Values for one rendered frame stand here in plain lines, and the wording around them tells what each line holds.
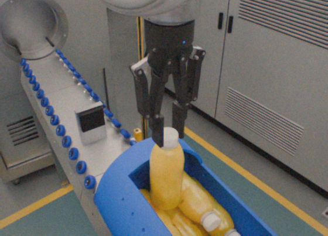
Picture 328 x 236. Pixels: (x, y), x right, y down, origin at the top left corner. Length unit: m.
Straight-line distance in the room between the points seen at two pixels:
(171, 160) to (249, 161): 1.91
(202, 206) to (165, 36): 0.41
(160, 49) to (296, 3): 1.52
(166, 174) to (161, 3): 0.44
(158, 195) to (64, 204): 1.59
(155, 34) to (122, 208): 0.37
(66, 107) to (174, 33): 1.02
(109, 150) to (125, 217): 0.53
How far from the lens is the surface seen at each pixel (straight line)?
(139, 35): 1.27
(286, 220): 2.20
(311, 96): 2.03
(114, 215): 0.69
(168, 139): 0.57
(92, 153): 1.15
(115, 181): 0.69
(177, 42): 0.44
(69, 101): 1.44
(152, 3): 0.22
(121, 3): 0.22
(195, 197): 0.72
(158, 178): 0.63
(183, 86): 0.52
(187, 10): 0.43
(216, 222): 0.72
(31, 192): 2.36
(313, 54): 1.94
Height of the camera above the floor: 1.71
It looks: 36 degrees down
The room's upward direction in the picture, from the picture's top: straight up
